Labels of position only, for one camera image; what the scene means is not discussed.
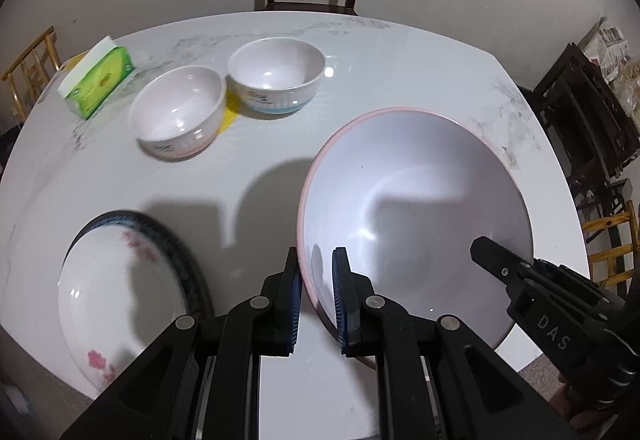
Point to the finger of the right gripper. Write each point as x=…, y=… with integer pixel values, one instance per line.
x=511, y=270

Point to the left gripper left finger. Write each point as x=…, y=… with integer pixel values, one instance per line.
x=290, y=300

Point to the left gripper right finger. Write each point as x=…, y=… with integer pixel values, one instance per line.
x=350, y=290

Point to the large blue floral plate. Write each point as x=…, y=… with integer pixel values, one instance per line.
x=180, y=259

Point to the pink bowl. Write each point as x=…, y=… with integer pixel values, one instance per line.
x=405, y=192

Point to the white pink-flower plate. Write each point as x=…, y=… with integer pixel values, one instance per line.
x=117, y=291

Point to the white Rabbit bowl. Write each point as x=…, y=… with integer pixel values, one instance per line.
x=180, y=113

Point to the white Dog bowl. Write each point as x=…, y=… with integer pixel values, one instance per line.
x=276, y=76

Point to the person's right hand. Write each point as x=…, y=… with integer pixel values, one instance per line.
x=560, y=399

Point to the light wooden chair at right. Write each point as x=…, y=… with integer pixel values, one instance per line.
x=612, y=243

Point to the dark chair at right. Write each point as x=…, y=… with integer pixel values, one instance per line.
x=573, y=103

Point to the yellow warning sticker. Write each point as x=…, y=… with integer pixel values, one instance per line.
x=232, y=110

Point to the green tissue box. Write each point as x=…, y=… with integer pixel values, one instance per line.
x=95, y=77

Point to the yellow label on table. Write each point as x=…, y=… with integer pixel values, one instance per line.
x=73, y=61

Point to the bamboo chair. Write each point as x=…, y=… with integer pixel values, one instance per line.
x=31, y=72

